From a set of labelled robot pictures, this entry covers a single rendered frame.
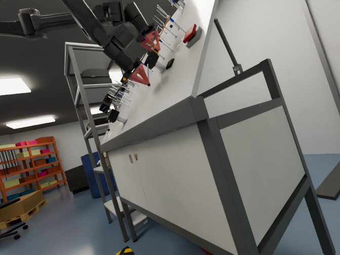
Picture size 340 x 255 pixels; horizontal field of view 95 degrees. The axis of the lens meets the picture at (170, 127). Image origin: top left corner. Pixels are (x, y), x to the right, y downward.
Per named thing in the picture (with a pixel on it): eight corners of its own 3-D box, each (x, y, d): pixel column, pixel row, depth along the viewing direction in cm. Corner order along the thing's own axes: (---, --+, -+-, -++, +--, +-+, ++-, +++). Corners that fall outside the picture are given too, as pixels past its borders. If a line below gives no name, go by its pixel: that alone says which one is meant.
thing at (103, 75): (82, 86, 148) (76, 67, 148) (79, 95, 166) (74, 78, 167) (113, 84, 166) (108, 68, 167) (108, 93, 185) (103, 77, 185)
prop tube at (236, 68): (239, 70, 88) (215, 17, 85) (235, 72, 90) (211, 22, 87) (242, 69, 90) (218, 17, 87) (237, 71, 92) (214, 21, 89)
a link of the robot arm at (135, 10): (121, 5, 62) (132, -3, 62) (123, 13, 69) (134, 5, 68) (132, 23, 64) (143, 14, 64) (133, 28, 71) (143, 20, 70)
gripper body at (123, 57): (133, 69, 70) (120, 56, 67) (141, 59, 61) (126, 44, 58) (125, 79, 68) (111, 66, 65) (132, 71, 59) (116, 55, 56)
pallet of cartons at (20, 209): (34, 217, 307) (29, 198, 308) (-25, 241, 267) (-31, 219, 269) (47, 203, 405) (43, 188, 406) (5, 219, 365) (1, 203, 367)
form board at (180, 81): (101, 145, 136) (99, 145, 135) (140, 62, 176) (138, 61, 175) (196, 98, 41) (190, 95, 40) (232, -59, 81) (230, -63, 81)
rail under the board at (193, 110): (196, 122, 39) (188, 97, 39) (100, 153, 134) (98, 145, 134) (210, 118, 43) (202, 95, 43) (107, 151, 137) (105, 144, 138)
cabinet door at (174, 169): (237, 259, 43) (194, 124, 45) (148, 212, 87) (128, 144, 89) (242, 252, 45) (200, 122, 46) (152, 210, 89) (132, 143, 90)
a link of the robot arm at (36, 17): (24, 38, 67) (14, 8, 64) (36, 41, 72) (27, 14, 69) (121, 26, 63) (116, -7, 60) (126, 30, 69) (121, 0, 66)
